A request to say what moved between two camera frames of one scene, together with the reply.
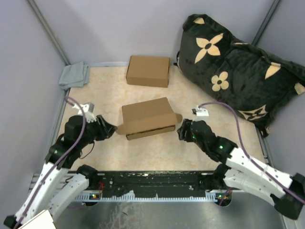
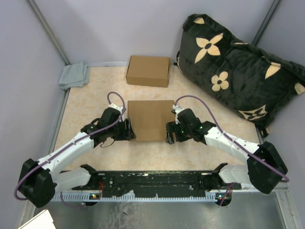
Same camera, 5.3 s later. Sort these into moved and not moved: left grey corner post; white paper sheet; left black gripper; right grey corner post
Moved: left black gripper
Not moved: white paper sheet; left grey corner post; right grey corner post
